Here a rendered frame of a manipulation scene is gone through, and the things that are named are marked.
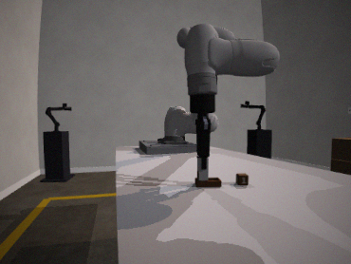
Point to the brown wooden tray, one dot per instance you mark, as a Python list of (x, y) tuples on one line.
[(212, 182)]

